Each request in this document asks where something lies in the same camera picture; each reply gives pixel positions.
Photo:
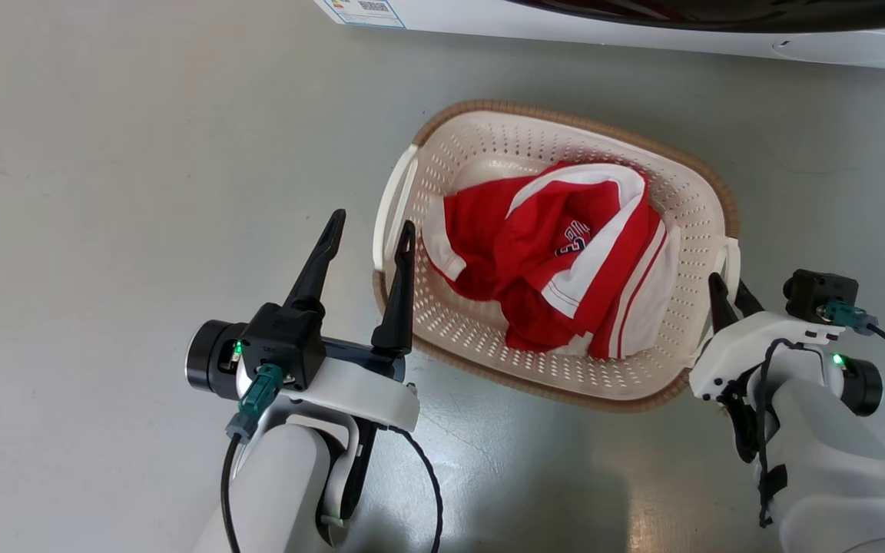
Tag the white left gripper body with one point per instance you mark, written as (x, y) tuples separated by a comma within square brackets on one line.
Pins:
[(366, 395)]

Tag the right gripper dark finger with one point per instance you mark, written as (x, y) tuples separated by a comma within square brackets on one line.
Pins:
[(748, 299), (720, 303)]

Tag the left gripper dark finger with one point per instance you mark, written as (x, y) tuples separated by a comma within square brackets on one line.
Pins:
[(318, 265), (399, 299)]

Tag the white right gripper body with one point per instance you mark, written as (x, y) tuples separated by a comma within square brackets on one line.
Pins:
[(742, 349)]

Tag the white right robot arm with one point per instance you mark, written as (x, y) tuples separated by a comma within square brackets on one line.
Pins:
[(834, 468)]

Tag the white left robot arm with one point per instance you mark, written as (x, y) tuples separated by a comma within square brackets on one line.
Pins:
[(281, 484)]

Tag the cream perforated laundry basket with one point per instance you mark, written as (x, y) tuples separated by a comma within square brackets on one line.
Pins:
[(481, 146)]

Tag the red and white jersey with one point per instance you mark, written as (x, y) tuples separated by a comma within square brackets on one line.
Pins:
[(558, 261)]

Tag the white energy label sticker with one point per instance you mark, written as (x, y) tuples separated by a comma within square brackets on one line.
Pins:
[(362, 11)]

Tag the white washing machine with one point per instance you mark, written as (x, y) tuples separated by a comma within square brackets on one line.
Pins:
[(642, 34)]

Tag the dark washing machine door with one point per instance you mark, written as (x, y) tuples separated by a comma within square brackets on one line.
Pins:
[(719, 11)]

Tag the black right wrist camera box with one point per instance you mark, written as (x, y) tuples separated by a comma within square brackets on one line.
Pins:
[(815, 292)]

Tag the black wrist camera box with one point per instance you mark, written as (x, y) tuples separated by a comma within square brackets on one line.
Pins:
[(283, 342), (815, 292)]

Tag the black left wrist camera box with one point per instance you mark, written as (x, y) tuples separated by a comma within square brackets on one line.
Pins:
[(283, 342)]

